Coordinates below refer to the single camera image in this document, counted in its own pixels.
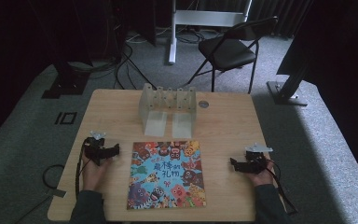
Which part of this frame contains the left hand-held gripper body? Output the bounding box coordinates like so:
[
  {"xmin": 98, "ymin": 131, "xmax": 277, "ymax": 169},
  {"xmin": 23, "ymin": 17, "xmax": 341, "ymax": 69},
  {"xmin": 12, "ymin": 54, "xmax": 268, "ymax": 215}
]
[{"xmin": 83, "ymin": 130, "xmax": 109, "ymax": 166}]

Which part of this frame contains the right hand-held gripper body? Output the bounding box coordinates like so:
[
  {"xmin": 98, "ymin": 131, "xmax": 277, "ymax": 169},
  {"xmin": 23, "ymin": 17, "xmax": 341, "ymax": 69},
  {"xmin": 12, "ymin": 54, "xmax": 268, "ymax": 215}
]
[{"xmin": 243, "ymin": 142, "xmax": 274, "ymax": 175}]

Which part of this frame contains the colourful picture book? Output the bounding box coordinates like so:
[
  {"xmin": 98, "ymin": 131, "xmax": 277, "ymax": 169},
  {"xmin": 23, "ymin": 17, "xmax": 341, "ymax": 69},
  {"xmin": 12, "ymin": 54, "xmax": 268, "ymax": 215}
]
[{"xmin": 126, "ymin": 140, "xmax": 207, "ymax": 210}]

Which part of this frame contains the white folding book rack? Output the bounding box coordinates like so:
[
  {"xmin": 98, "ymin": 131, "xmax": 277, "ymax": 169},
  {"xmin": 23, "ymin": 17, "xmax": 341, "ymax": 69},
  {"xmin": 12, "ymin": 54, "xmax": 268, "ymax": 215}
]
[{"xmin": 137, "ymin": 82, "xmax": 198, "ymax": 140}]

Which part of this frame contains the person's right hand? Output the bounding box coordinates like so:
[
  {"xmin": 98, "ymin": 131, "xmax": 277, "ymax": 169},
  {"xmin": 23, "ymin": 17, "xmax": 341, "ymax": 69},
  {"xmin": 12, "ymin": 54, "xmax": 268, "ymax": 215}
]
[{"xmin": 247, "ymin": 158, "xmax": 276, "ymax": 188}]

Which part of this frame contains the person's left hand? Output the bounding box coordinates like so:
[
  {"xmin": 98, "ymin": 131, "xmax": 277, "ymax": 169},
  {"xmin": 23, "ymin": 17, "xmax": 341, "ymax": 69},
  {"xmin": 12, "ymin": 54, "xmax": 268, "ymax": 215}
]
[{"xmin": 81, "ymin": 154, "xmax": 114, "ymax": 192}]

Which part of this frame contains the grey tape piece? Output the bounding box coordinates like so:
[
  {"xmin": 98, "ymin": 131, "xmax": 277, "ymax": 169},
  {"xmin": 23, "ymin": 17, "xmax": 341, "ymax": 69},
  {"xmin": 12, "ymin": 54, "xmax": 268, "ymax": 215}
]
[{"xmin": 47, "ymin": 188, "xmax": 67, "ymax": 199}]

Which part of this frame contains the black stand with flat base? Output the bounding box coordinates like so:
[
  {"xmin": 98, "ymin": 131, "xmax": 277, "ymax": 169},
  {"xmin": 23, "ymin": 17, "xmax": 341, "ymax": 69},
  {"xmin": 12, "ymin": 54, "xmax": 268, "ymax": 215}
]
[{"xmin": 41, "ymin": 60, "xmax": 91, "ymax": 100}]

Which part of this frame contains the black folding chair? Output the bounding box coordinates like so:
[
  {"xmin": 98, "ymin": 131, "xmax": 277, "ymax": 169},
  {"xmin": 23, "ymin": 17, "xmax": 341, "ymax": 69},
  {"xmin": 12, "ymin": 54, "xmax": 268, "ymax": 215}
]
[{"xmin": 186, "ymin": 16, "xmax": 280, "ymax": 94}]

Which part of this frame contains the black cloth drape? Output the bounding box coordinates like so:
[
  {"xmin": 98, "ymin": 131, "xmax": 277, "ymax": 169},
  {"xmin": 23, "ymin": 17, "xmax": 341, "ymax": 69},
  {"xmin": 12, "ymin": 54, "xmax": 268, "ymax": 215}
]
[{"xmin": 276, "ymin": 0, "xmax": 358, "ymax": 194}]

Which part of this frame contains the dark pleated curtain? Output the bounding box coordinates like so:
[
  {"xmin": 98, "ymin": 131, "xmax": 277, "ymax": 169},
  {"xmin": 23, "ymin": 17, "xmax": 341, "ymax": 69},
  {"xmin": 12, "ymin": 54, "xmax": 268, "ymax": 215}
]
[{"xmin": 186, "ymin": 0, "xmax": 312, "ymax": 39}]

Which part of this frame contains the white-framed desk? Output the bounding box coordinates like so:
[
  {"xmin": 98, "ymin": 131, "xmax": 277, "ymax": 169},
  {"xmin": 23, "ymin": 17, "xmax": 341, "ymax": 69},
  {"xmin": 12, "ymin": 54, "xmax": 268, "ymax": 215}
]
[{"xmin": 167, "ymin": 0, "xmax": 254, "ymax": 65}]

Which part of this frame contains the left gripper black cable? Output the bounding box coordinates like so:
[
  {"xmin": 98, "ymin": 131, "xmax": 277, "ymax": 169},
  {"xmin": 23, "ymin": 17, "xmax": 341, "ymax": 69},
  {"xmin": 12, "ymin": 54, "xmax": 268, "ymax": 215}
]
[{"xmin": 74, "ymin": 144, "xmax": 90, "ymax": 200}]

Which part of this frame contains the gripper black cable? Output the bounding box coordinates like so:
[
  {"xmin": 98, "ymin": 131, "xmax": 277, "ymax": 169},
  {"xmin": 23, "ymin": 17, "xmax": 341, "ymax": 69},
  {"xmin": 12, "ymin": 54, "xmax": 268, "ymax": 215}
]
[
  {"xmin": 74, "ymin": 144, "xmax": 90, "ymax": 200},
  {"xmin": 265, "ymin": 159, "xmax": 298, "ymax": 217}
]

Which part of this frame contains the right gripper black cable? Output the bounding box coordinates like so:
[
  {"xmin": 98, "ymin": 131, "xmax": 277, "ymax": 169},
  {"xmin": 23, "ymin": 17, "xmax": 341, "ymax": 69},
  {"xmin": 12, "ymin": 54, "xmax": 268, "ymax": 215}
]
[{"xmin": 265, "ymin": 159, "xmax": 298, "ymax": 217}]

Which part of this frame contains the black looped floor cable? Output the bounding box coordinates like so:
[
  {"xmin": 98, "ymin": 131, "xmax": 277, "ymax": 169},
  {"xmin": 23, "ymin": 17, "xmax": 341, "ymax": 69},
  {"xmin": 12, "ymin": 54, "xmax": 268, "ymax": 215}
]
[{"xmin": 42, "ymin": 163, "xmax": 65, "ymax": 190}]

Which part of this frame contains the black metal frame stand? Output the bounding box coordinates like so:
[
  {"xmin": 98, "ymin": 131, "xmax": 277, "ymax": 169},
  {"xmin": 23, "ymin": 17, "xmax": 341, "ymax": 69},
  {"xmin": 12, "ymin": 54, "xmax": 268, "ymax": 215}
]
[{"xmin": 266, "ymin": 55, "xmax": 310, "ymax": 107}]

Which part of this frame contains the bundle of floor cables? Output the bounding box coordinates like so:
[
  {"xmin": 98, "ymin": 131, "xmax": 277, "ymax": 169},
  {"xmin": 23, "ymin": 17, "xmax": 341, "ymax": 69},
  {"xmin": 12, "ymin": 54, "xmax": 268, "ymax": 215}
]
[{"xmin": 68, "ymin": 27, "xmax": 206, "ymax": 91}]

